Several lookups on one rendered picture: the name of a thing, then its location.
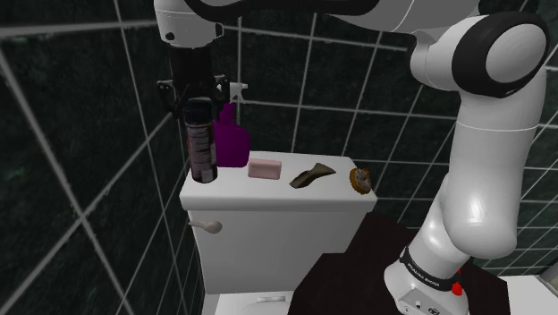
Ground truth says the dark spray can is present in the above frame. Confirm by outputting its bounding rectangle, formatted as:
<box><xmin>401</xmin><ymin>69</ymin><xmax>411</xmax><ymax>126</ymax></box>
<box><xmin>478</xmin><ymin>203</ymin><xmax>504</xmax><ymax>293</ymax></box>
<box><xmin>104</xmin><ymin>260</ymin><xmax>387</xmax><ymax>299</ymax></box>
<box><xmin>182</xmin><ymin>100</ymin><xmax>218</xmax><ymax>184</ymax></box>

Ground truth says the purple spray bottle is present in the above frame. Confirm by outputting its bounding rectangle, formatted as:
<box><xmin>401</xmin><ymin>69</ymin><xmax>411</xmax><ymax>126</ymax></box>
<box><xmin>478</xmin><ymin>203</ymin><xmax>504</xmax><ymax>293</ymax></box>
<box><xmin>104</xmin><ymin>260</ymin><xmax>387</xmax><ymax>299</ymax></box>
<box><xmin>213</xmin><ymin>81</ymin><xmax>252</xmax><ymax>168</ymax></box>

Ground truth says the brown round brush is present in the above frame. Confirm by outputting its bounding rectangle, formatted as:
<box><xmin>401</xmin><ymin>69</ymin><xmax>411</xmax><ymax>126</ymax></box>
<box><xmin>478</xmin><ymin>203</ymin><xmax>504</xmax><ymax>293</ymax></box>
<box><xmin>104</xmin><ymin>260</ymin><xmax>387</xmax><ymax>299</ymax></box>
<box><xmin>348</xmin><ymin>166</ymin><xmax>374</xmax><ymax>196</ymax></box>

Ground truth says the white toilet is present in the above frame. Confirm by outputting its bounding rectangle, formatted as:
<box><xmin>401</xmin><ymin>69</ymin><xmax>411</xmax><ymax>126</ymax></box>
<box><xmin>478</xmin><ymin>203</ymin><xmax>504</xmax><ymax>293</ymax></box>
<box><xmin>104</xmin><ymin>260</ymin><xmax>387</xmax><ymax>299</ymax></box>
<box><xmin>179</xmin><ymin>150</ymin><xmax>379</xmax><ymax>315</ymax></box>

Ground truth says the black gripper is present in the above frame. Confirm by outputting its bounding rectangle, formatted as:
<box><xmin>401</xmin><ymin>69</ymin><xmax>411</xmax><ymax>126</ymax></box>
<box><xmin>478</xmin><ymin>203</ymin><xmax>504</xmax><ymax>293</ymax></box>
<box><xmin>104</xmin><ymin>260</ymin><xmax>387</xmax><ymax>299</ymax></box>
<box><xmin>156</xmin><ymin>45</ymin><xmax>233</xmax><ymax>120</ymax></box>

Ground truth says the pink soap bar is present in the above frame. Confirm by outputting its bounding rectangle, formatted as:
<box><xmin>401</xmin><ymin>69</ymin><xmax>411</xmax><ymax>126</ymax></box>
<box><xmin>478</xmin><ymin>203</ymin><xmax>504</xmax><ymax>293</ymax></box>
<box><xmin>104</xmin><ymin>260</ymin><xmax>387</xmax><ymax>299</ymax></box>
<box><xmin>247</xmin><ymin>157</ymin><xmax>283</xmax><ymax>181</ymax></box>

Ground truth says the dark robot stand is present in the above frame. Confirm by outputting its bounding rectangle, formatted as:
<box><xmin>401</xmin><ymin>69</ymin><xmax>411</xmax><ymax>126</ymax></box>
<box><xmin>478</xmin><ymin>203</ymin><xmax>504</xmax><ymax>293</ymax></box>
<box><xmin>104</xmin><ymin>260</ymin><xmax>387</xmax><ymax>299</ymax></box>
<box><xmin>286</xmin><ymin>212</ymin><xmax>512</xmax><ymax>315</ymax></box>

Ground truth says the olive brown scoop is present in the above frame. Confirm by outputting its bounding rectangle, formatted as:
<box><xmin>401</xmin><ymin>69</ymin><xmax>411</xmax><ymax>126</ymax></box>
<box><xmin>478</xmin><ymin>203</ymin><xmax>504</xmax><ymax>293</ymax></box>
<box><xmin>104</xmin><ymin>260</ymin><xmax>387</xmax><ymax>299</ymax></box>
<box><xmin>289</xmin><ymin>162</ymin><xmax>338</xmax><ymax>190</ymax></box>

